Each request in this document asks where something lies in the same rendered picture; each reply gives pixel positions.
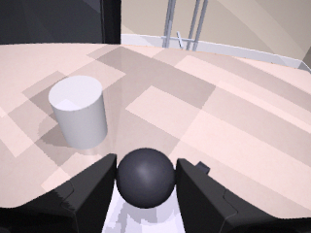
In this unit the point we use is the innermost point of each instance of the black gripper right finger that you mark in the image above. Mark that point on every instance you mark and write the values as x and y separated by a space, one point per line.
207 207

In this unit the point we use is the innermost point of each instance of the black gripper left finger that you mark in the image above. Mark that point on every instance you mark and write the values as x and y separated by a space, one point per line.
79 205

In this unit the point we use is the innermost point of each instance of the grey cylinder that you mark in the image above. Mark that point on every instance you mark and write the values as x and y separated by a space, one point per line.
78 104

